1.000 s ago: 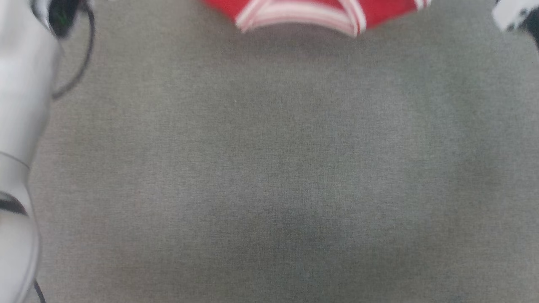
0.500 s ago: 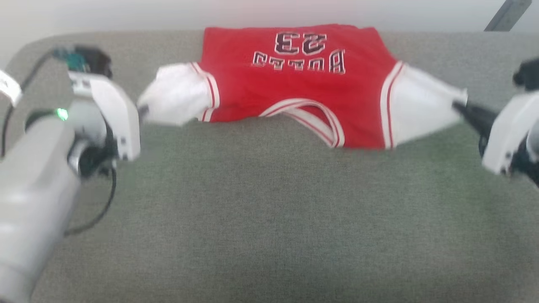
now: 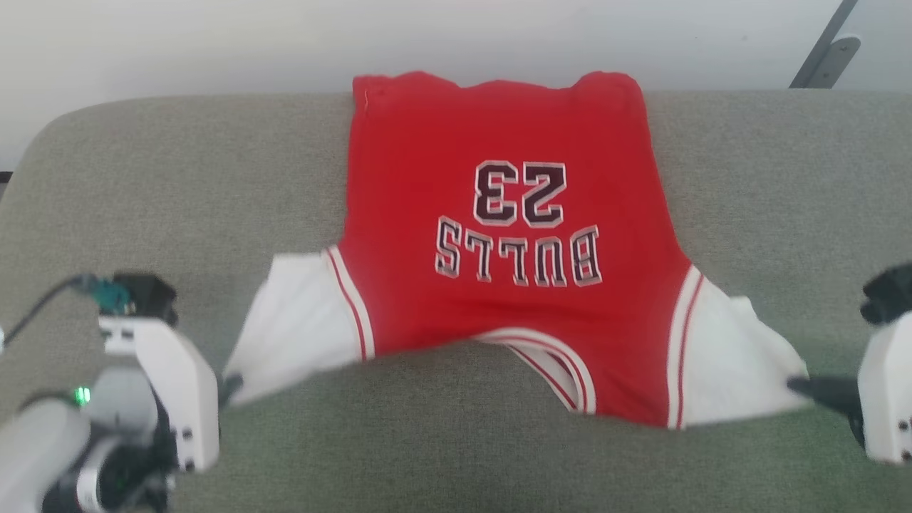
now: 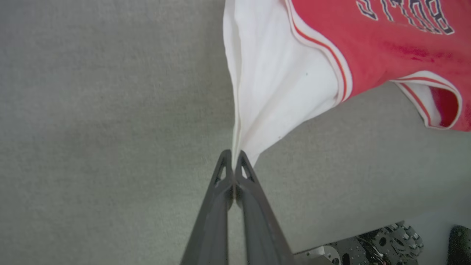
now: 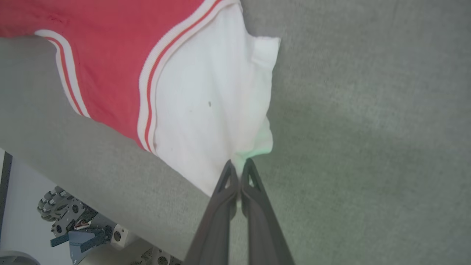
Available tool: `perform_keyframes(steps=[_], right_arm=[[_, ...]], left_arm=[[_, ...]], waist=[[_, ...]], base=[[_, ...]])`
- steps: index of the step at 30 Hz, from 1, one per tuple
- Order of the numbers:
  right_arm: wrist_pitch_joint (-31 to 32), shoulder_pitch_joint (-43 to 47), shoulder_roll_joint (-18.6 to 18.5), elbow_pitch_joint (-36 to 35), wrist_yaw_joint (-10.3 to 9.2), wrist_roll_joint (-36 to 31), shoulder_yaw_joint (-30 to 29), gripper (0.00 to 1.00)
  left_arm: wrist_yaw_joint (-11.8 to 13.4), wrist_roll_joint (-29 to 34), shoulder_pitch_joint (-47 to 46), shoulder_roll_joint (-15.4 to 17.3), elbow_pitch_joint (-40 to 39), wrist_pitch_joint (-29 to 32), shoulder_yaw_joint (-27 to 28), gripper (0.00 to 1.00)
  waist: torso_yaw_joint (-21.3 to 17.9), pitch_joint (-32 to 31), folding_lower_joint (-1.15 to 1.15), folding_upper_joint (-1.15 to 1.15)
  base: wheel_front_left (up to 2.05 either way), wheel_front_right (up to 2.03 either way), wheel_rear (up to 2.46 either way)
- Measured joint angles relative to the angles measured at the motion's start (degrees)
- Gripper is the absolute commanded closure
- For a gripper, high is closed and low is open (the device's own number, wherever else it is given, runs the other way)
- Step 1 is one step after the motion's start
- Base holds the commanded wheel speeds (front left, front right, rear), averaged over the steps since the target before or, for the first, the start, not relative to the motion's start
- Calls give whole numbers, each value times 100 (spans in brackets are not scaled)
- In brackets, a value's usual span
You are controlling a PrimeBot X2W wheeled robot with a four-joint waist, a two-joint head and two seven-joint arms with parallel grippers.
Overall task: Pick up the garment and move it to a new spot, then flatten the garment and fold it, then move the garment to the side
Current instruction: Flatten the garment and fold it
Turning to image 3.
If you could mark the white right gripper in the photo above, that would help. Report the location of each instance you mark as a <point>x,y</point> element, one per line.
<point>887,385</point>

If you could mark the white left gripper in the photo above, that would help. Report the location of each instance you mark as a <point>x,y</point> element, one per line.
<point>185,399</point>

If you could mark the red Bulls 23 jersey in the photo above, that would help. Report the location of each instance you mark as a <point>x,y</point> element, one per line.
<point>427,178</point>

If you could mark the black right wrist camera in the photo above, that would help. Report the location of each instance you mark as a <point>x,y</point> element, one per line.
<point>890,292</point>

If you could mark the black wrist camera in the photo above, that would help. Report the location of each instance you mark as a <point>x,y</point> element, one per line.
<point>146,296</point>
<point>890,292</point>

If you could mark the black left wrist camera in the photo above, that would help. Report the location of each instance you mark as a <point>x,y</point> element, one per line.
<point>146,296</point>

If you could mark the grey metal pole bracket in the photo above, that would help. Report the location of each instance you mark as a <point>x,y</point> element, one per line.
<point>837,57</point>

